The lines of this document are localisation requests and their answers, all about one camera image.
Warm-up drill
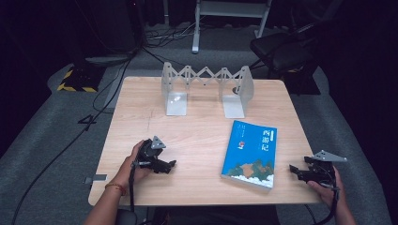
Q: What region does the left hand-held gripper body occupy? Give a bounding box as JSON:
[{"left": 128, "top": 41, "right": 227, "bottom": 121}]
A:
[{"left": 136, "top": 135, "right": 167, "bottom": 172}]

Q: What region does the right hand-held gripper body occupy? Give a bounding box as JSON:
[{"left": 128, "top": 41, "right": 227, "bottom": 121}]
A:
[{"left": 308, "top": 150, "right": 348, "bottom": 188}]

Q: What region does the blue book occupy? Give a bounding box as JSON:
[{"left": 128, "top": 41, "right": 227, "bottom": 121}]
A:
[{"left": 221, "top": 120, "right": 279, "bottom": 191}]

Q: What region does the person's right hand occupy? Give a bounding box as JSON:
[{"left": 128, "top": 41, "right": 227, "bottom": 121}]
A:
[{"left": 307, "top": 165, "right": 348, "bottom": 210}]

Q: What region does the person's left hand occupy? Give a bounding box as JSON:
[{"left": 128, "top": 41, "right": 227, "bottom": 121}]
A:
[{"left": 113, "top": 139, "right": 153, "bottom": 190}]

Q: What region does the grey tape strip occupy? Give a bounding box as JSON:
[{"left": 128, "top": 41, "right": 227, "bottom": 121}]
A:
[{"left": 84, "top": 173, "right": 108, "bottom": 185}]

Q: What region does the white expandable bookend rack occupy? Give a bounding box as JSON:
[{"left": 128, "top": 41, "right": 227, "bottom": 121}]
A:
[{"left": 161, "top": 61, "right": 255, "bottom": 120}]

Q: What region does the yellow black striped base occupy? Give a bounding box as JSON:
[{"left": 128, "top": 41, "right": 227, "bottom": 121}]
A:
[{"left": 56, "top": 64, "right": 106, "bottom": 94}]

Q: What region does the black folding chair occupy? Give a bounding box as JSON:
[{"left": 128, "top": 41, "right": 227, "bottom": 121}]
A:
[{"left": 249, "top": 22, "right": 333, "bottom": 80}]

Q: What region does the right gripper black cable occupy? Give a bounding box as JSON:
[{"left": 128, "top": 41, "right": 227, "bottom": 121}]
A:
[{"left": 304, "top": 184, "right": 341, "bottom": 225}]

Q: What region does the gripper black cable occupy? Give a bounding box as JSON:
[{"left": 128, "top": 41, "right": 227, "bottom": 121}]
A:
[
  {"left": 128, "top": 159, "right": 139, "bottom": 214},
  {"left": 304, "top": 184, "right": 341, "bottom": 225}
]

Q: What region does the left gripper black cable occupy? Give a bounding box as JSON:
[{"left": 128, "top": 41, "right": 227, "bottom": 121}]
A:
[{"left": 128, "top": 159, "right": 139, "bottom": 214}]

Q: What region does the red and gold bracelet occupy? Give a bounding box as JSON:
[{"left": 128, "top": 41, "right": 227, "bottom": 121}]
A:
[{"left": 104, "top": 182, "right": 128, "bottom": 197}]

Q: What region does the long black floor cable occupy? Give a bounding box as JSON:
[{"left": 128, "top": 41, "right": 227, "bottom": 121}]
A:
[{"left": 11, "top": 52, "right": 136, "bottom": 225}]

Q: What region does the bundle of floor cables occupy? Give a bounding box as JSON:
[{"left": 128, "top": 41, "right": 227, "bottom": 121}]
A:
[{"left": 142, "top": 21, "right": 203, "bottom": 50}]

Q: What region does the white metal stand frame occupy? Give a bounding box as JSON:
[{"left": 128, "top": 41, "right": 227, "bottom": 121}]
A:
[{"left": 191, "top": 0, "right": 273, "bottom": 54}]

